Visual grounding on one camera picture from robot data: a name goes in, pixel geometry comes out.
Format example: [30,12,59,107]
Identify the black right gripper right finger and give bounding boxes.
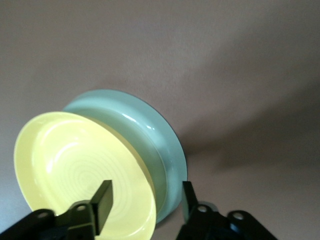
[175,181,277,240]

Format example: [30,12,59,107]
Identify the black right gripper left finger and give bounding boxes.
[0,179,114,240]

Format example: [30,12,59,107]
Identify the yellow round plate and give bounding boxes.
[13,111,159,240]

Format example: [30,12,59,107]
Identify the pale green round plate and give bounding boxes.
[62,89,189,223]

